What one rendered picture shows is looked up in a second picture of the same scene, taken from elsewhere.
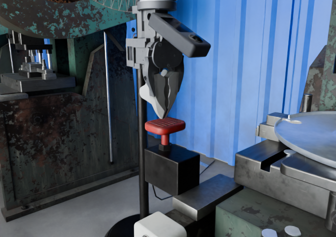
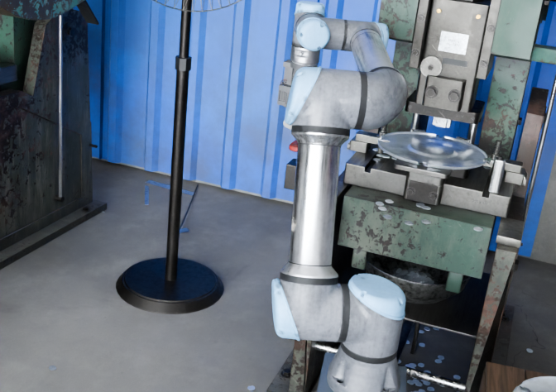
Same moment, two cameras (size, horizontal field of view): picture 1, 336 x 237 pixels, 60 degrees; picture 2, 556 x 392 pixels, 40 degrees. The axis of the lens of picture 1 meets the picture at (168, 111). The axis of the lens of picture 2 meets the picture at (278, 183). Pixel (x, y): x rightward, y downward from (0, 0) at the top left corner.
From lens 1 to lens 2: 161 cm
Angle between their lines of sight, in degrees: 29
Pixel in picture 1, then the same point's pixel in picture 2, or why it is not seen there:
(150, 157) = (292, 169)
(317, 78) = not seen: hidden behind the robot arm
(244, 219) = (363, 199)
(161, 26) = not seen: hidden behind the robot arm
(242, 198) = (355, 190)
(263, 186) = (365, 183)
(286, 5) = not seen: outside the picture
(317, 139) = (402, 151)
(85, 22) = not seen: outside the picture
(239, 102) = (241, 93)
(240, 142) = (241, 153)
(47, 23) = (32, 0)
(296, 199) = (385, 187)
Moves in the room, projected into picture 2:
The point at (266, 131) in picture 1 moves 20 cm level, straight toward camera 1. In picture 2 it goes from (357, 145) to (373, 169)
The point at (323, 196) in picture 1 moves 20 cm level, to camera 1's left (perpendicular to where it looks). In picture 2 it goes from (401, 183) to (338, 188)
